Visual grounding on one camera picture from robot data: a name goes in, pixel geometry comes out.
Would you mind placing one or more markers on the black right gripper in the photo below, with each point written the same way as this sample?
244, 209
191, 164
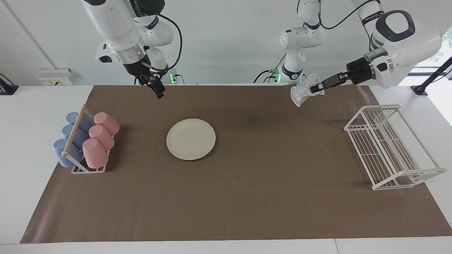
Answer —
136, 67

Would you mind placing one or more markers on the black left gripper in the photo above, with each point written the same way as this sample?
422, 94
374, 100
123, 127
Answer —
358, 70

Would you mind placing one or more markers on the clear plastic bag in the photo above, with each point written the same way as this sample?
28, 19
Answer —
302, 91

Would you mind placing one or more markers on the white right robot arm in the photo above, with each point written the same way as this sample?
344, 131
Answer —
113, 28

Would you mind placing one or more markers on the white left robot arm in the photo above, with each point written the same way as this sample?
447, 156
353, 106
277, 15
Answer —
406, 38

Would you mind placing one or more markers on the cream round plate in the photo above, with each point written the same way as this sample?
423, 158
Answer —
190, 139

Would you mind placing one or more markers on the pink plastic cup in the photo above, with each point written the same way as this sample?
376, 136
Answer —
94, 153
102, 137
107, 122

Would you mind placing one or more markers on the blue plastic cup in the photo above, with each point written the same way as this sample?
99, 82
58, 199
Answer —
73, 117
69, 131
60, 151

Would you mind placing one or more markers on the black clamp stand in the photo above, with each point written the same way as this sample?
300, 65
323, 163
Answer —
432, 76

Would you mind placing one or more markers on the bright window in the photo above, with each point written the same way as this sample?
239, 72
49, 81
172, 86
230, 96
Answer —
439, 49

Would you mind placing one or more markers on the brown table mat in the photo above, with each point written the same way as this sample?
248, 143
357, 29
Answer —
247, 197

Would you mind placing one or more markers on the black table clamp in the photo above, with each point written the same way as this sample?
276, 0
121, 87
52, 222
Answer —
7, 88

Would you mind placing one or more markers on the white wall power outlet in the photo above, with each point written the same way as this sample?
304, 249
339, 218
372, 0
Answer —
54, 77

